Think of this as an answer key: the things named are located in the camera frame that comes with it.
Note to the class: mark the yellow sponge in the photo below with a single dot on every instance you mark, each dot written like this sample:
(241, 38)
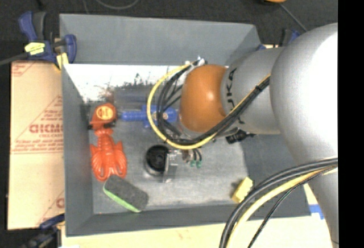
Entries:
(242, 190)

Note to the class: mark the orange toy lobster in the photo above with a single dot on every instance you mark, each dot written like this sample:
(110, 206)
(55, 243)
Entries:
(107, 158)

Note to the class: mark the brown cardboard board red print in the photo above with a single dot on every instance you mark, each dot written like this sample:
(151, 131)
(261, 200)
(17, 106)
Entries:
(34, 127)

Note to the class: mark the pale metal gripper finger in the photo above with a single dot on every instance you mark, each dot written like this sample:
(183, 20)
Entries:
(173, 169)
(173, 157)

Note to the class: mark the grey metal bin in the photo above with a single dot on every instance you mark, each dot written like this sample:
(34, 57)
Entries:
(199, 184)

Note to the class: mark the green and grey sponge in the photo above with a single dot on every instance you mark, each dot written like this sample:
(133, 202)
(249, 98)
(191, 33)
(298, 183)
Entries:
(126, 193)

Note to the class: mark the black cylinder on white bracket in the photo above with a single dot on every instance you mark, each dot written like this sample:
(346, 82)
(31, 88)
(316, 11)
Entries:
(236, 136)

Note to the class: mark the orange round tape measure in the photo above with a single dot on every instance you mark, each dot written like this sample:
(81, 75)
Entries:
(103, 113)

